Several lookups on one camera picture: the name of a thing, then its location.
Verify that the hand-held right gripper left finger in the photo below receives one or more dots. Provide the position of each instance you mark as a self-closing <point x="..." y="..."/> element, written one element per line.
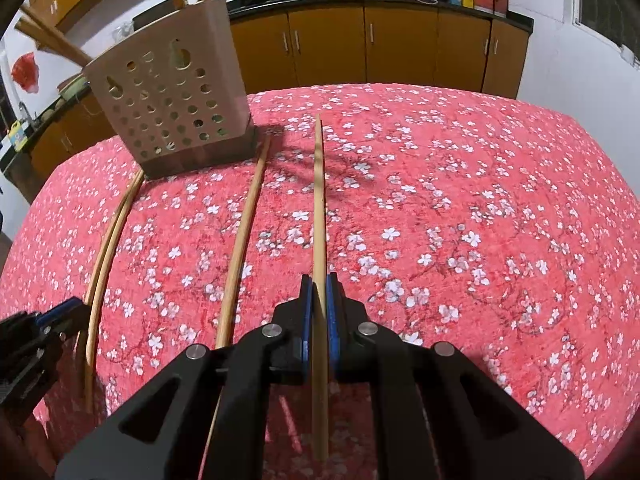
<point x="306" y="320"/>

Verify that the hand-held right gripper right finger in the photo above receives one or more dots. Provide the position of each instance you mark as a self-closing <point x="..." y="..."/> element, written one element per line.
<point x="334" y="320"/>

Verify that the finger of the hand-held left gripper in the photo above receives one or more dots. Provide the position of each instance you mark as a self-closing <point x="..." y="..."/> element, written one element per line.
<point x="62" y="312"/>

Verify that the beige perforated chopstick holder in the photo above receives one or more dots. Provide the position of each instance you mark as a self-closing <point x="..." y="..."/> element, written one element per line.
<point x="225" y="60"/>

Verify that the red floral tablecloth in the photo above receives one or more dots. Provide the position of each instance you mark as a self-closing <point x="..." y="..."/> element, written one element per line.
<point x="450" y="210"/>

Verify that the yellow detergent bottle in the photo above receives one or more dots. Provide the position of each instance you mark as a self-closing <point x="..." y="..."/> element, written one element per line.
<point x="16" y="137"/>

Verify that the metal faucet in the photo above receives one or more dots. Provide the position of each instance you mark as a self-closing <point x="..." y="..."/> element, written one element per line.
<point x="24" y="115"/>

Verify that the green basin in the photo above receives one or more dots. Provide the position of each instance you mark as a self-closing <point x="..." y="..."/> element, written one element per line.
<point x="72" y="89"/>

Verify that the red plastic bag on hook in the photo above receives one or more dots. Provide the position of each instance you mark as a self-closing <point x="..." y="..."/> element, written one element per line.
<point x="25" y="72"/>

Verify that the wooden lower kitchen cabinets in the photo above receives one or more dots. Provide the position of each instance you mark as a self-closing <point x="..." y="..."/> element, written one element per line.
<point x="400" y="50"/>

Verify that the clear plastic bag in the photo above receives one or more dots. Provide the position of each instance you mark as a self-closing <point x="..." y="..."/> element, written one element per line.
<point x="122" y="32"/>

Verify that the black kitchen countertop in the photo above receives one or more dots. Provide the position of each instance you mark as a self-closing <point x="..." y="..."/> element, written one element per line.
<point x="512" y="20"/>

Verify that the large barred window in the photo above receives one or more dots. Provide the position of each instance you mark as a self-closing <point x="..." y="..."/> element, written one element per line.
<point x="607" y="5"/>

